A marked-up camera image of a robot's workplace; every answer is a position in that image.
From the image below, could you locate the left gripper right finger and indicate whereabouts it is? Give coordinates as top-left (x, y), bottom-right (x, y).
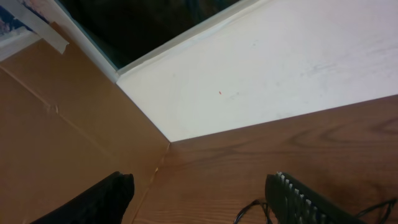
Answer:
top-left (265, 172), bottom-right (364, 224)

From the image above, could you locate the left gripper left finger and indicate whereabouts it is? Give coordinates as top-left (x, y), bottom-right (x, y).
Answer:
top-left (32, 172), bottom-right (135, 224)

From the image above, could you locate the thin black cable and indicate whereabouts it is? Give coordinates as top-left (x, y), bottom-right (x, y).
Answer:
top-left (233, 198), bottom-right (398, 224)

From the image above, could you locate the cardboard side panel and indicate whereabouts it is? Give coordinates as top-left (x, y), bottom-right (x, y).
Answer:
top-left (1, 40), bottom-right (169, 223)

